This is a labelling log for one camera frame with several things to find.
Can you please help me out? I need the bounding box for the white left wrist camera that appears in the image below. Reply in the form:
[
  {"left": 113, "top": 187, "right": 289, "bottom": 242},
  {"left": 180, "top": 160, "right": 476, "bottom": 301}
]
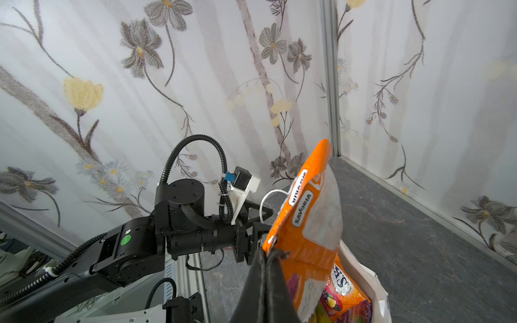
[{"left": 225, "top": 166, "right": 261, "bottom": 225}]

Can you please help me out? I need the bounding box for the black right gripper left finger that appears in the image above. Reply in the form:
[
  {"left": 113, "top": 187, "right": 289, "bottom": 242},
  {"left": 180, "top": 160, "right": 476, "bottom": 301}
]
[{"left": 230, "top": 249, "right": 267, "bottom": 323}]

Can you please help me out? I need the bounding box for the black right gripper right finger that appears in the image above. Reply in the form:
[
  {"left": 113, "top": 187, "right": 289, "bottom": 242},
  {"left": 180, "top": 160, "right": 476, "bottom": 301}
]
[{"left": 266, "top": 250, "right": 302, "bottom": 323}]

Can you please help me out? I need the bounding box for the orange green Fox's candy bag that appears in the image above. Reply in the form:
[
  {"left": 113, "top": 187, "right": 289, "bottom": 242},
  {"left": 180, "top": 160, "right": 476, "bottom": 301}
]
[{"left": 308, "top": 257, "right": 372, "bottom": 323}]

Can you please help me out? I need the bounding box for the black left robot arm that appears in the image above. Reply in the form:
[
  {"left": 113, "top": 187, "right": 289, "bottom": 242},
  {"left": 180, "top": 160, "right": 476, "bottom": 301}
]
[{"left": 1, "top": 135, "right": 274, "bottom": 322}]

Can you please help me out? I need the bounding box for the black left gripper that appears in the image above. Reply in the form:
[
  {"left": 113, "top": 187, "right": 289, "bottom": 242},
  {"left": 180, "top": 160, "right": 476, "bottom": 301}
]
[{"left": 234, "top": 200, "right": 275, "bottom": 265}]

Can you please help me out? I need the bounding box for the white cartoon paper bag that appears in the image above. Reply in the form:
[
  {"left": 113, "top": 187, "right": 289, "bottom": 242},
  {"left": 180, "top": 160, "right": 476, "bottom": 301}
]
[{"left": 337, "top": 241, "right": 392, "bottom": 322}]

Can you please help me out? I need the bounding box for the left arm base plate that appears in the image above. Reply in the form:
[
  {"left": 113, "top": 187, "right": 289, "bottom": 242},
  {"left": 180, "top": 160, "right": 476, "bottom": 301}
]
[{"left": 163, "top": 293, "right": 205, "bottom": 323}]

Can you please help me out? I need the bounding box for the orange snack packet back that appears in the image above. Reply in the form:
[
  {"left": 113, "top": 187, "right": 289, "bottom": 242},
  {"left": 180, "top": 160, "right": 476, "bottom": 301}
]
[{"left": 263, "top": 139, "right": 343, "bottom": 322}]

